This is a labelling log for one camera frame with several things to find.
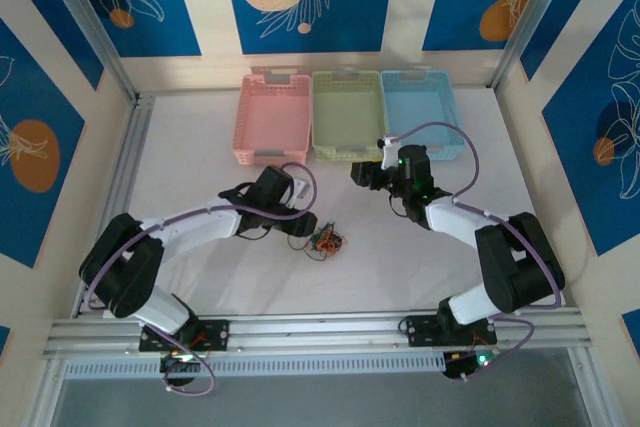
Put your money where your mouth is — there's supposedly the blue perforated plastic basket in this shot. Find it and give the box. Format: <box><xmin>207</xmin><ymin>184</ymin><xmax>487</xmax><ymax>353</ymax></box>
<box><xmin>380</xmin><ymin>69</ymin><xmax>469</xmax><ymax>162</ymax></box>

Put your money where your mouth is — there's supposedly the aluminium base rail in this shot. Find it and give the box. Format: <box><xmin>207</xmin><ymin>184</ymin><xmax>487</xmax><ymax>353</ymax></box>
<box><xmin>42</xmin><ymin>306</ymin><xmax>594</xmax><ymax>359</ymax></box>

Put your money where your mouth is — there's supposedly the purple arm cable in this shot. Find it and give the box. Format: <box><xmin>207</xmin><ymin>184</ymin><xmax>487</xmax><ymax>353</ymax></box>
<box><xmin>82</xmin><ymin>161</ymin><xmax>319</xmax><ymax>396</ymax></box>
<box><xmin>392</xmin><ymin>121</ymin><xmax>564</xmax><ymax>383</ymax></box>

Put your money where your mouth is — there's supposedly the aluminium side rail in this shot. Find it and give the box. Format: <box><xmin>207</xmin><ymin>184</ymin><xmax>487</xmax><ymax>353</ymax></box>
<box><xmin>73</xmin><ymin>94</ymin><xmax>155</xmax><ymax>318</ymax></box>

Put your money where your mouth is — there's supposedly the thin green cable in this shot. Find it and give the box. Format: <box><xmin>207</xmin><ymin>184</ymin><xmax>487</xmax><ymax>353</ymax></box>
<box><xmin>305</xmin><ymin>221</ymin><xmax>337</xmax><ymax>249</ymax></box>

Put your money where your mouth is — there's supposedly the green perforated plastic basket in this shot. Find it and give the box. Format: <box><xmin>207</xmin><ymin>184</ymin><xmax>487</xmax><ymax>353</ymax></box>
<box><xmin>310</xmin><ymin>70</ymin><xmax>389</xmax><ymax>164</ymax></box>

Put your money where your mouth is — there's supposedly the grey slotted cable duct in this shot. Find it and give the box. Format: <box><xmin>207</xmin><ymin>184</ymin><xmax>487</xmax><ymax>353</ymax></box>
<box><xmin>62</xmin><ymin>351</ymin><xmax>449</xmax><ymax>381</ymax></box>

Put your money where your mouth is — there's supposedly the aluminium lower frame rail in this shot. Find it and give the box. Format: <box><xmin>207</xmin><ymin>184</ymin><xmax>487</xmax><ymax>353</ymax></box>
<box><xmin>24</xmin><ymin>359</ymin><xmax>69</xmax><ymax>427</ymax></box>
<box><xmin>567</xmin><ymin>346</ymin><xmax>604</xmax><ymax>427</ymax></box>

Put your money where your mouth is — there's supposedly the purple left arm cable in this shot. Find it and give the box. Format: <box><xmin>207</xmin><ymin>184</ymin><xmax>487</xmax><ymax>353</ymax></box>
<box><xmin>82</xmin><ymin>161</ymin><xmax>319</xmax><ymax>396</ymax></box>

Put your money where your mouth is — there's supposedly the aluminium corner post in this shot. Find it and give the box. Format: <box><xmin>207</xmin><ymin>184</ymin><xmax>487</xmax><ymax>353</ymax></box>
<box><xmin>491</xmin><ymin>0</ymin><xmax>576</xmax><ymax>91</ymax></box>
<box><xmin>37</xmin><ymin>0</ymin><xmax>140</xmax><ymax>104</ymax></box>

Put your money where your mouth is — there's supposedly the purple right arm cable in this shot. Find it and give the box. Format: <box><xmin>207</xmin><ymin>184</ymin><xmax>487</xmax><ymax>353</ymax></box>
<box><xmin>392</xmin><ymin>121</ymin><xmax>564</xmax><ymax>383</ymax></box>

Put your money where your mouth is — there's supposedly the pink perforated plastic basket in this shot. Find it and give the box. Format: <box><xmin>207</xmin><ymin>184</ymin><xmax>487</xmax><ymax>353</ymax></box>
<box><xmin>232</xmin><ymin>73</ymin><xmax>312</xmax><ymax>168</ymax></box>

